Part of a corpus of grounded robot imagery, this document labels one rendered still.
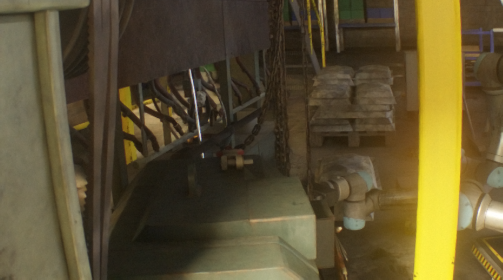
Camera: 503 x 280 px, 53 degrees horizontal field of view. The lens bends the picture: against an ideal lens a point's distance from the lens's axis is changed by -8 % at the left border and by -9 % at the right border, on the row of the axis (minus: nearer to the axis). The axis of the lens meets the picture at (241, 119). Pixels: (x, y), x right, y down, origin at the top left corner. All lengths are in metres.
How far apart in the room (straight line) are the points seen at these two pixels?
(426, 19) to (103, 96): 0.79
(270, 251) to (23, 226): 0.47
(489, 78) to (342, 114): 3.13
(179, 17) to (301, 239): 1.24
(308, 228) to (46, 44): 0.59
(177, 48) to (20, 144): 1.51
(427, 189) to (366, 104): 3.82
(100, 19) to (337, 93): 4.52
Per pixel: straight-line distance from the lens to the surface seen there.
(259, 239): 0.95
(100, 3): 0.64
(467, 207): 1.62
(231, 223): 0.96
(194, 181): 1.08
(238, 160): 1.24
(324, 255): 1.28
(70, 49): 0.64
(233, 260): 0.88
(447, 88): 1.26
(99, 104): 0.65
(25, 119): 0.55
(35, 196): 0.56
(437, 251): 1.37
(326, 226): 1.26
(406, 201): 1.88
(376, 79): 5.47
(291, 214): 0.97
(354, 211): 1.85
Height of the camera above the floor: 1.21
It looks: 10 degrees down
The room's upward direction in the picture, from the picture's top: 4 degrees counter-clockwise
